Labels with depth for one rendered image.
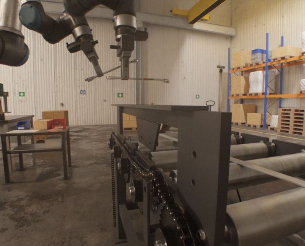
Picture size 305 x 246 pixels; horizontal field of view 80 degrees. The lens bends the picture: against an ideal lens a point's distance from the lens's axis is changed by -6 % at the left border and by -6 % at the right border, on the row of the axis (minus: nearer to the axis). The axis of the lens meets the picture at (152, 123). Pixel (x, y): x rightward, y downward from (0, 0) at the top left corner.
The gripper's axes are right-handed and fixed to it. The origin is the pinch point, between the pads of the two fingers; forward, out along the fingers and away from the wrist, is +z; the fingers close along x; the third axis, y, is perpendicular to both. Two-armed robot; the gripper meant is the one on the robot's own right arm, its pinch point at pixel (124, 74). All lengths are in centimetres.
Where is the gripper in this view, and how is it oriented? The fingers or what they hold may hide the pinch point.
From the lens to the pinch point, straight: 78.3
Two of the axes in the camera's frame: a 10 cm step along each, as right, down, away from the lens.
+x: 3.1, 1.0, -9.5
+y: -9.5, 0.3, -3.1
